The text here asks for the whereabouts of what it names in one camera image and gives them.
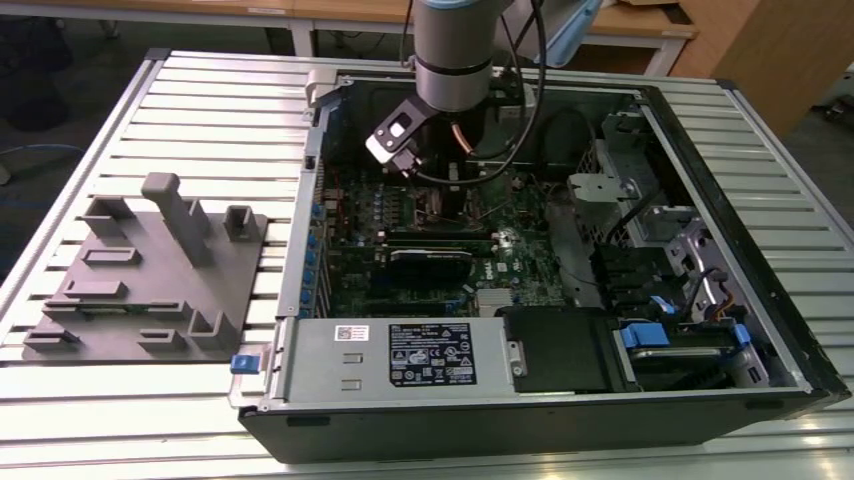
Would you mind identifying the CPU socket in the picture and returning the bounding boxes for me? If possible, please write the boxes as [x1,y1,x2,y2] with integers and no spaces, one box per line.
[407,187,487,234]

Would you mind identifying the black plastic cover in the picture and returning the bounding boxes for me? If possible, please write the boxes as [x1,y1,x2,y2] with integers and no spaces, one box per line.
[496,305,646,396]

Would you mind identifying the black graphics card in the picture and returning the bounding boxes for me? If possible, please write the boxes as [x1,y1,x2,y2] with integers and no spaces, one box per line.
[386,247,476,294]

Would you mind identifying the silver metal drive cage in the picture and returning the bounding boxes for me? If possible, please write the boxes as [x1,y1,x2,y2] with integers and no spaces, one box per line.
[566,112,675,251]

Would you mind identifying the green motherboard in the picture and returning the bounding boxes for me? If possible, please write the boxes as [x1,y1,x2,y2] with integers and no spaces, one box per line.
[312,162,582,320]

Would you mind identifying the silver chipset heatsink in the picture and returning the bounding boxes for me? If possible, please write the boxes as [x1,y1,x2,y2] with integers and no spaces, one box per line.
[476,287,522,307]

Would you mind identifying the wooden desk white legs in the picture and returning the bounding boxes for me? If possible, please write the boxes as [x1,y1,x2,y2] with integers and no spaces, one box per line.
[0,0,315,59]
[292,0,701,77]

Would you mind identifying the grey power supply unit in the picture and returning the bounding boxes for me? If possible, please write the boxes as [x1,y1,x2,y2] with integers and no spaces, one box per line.
[278,317,520,404]

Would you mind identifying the hard disk in blue carrier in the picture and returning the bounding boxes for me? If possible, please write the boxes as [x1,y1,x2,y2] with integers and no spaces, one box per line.
[614,322,729,392]

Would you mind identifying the wooden cabinet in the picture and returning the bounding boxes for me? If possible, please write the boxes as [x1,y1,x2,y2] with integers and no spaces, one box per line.
[670,0,854,139]

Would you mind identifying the grey parts rack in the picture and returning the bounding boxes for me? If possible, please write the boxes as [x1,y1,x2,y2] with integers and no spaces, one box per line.
[19,172,272,364]

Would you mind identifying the black PC case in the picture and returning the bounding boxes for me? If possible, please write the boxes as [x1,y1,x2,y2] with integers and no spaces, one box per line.
[225,69,853,464]

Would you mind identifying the copper coloured cable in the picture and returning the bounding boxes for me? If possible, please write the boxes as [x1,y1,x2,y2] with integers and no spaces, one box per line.
[448,122,479,160]

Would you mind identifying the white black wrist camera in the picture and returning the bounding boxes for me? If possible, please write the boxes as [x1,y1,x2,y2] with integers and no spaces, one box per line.
[364,97,436,177]

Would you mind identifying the black camera cable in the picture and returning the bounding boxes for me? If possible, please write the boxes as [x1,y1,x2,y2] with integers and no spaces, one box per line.
[399,0,555,189]

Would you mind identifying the silver bracket with hole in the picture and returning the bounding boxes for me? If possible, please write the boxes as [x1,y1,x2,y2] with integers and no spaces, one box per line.
[564,172,640,204]

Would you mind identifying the coloured power wires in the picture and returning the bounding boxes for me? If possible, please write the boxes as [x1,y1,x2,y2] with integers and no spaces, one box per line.
[703,292,743,324]

